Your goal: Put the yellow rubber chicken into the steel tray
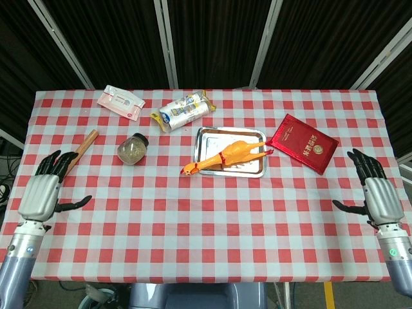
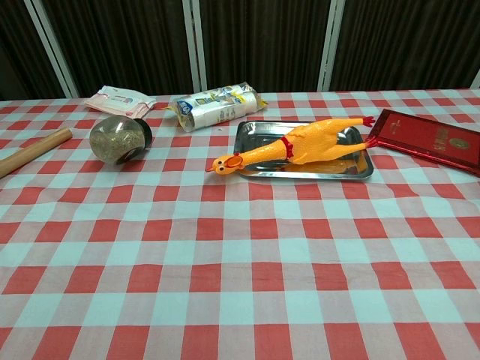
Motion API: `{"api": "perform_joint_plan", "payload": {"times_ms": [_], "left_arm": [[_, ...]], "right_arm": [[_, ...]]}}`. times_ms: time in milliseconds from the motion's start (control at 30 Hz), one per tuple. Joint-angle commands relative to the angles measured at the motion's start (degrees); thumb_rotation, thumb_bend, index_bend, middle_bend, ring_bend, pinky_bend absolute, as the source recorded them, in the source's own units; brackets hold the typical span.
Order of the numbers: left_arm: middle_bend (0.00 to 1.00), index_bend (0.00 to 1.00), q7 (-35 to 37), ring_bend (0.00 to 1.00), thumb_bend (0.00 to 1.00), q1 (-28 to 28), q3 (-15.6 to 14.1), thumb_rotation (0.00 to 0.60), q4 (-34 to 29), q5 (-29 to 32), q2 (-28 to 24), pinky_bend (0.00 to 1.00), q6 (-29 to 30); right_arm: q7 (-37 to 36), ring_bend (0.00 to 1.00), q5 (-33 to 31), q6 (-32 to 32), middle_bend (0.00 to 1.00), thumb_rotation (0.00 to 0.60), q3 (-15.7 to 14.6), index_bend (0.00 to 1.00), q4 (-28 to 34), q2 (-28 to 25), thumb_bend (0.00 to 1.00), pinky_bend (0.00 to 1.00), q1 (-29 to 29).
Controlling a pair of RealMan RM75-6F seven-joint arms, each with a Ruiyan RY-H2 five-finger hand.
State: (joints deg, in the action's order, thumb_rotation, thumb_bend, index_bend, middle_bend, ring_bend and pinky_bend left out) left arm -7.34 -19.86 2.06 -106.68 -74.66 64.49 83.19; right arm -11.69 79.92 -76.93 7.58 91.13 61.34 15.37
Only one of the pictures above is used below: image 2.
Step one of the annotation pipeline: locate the yellow rubber chicken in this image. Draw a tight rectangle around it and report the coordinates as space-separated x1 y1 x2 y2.
205 115 376 178

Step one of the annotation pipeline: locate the rectangular metal tray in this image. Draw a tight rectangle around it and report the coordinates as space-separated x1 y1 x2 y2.
235 119 375 182

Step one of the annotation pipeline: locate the red white checkered tablecloth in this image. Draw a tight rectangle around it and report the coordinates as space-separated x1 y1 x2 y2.
0 88 480 360

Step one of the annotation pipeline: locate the glass jar with black lid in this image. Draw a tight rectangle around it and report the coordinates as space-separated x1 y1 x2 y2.
88 115 153 166

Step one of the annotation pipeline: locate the pink white wet wipes pack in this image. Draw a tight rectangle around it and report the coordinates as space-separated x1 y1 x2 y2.
84 85 157 118

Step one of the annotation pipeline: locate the red certificate booklet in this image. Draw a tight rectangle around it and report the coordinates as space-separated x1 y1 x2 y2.
369 108 480 173

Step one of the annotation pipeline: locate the wooden rolling pin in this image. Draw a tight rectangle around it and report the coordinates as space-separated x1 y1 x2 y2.
0 127 73 179

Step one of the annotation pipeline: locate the white partition post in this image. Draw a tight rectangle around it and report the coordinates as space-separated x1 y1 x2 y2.
25 0 80 99
181 0 209 94
317 0 345 92

